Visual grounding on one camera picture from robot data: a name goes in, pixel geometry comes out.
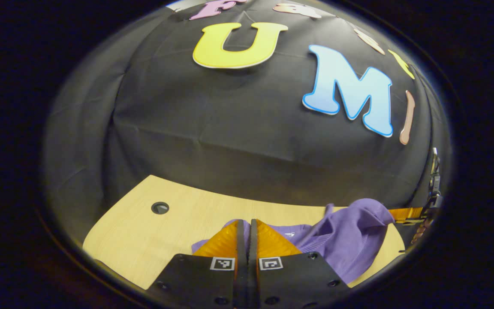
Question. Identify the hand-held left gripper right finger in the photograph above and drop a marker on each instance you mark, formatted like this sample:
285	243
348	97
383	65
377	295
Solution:
298	279

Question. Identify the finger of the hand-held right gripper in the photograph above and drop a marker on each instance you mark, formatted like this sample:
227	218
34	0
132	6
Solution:
408	214

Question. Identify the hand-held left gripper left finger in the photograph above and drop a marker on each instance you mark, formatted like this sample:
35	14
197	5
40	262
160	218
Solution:
195	279

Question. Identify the purple button shirt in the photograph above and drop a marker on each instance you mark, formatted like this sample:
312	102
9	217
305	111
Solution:
345	244

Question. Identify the black backdrop cloth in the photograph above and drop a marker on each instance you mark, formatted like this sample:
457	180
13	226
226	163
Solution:
208	120

